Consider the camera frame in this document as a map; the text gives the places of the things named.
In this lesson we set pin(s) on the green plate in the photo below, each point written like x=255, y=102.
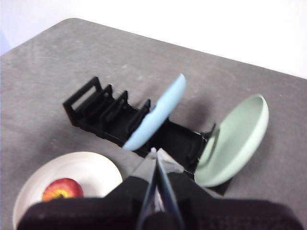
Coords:
x=232, y=143

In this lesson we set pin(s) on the pale yellow plate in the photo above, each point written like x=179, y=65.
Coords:
x=79, y=165

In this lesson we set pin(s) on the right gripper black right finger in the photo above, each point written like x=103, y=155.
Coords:
x=227, y=215

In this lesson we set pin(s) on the red yellow apple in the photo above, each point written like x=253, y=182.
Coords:
x=67, y=188

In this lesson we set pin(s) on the black plate rack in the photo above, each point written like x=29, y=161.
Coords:
x=112, y=124

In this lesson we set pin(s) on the blue plate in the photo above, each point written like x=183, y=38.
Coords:
x=158, y=112

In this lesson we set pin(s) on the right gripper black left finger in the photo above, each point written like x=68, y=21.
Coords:
x=96, y=213

